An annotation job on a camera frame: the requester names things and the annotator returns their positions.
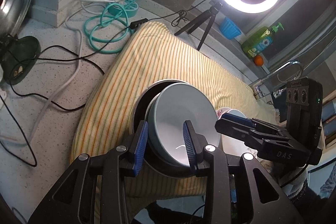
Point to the green dish soap bottle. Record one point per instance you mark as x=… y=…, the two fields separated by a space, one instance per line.
x=260 y=40

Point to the dark green dish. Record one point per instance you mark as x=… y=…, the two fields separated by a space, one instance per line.
x=18 y=57

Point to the chrome faucet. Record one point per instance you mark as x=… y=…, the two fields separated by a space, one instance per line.
x=255 y=86

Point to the yellow striped cloth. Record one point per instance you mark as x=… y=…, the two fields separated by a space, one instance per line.
x=153 y=54

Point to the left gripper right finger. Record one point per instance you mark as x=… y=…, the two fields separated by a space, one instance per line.
x=209 y=161

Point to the orange fruit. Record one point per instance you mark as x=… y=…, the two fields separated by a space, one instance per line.
x=258 y=60

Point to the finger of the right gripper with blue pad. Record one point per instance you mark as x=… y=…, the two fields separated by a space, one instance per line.
x=234 y=126

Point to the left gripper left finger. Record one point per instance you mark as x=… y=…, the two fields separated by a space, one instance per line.
x=123 y=161

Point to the white plate with leaf pattern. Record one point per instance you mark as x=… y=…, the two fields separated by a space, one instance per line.
x=230 y=145

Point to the red steel bowl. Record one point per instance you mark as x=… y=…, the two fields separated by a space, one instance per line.
x=140 y=113

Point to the black tripod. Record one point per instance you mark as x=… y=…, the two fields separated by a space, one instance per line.
x=210 y=15

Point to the teal power strip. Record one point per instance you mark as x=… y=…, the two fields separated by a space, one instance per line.
x=128 y=7

